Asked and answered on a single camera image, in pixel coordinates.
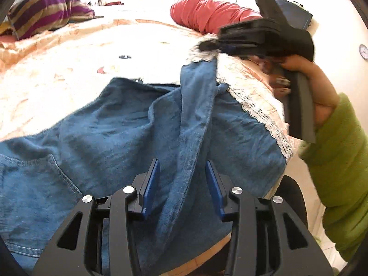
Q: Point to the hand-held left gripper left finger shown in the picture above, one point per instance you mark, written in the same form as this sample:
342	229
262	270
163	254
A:
151	187

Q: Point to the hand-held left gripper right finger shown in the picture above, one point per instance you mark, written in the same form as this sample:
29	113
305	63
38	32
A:
213	187

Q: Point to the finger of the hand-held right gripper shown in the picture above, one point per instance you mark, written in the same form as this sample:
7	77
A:
212	46

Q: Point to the blue denim pants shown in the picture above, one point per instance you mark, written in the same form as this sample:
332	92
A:
115	135

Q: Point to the person's right hand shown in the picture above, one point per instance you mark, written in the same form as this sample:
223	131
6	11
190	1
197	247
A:
322	92

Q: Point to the black flat screen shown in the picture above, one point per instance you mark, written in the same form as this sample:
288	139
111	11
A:
293	13

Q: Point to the orange white printed blanket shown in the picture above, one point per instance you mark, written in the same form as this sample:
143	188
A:
72	63

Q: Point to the purple striped blanket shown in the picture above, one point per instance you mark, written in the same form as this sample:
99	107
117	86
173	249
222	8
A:
43	11

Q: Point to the pink pillow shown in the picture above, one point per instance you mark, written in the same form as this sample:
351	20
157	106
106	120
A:
7	38

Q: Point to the round wall clock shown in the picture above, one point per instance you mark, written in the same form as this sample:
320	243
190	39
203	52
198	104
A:
364	51

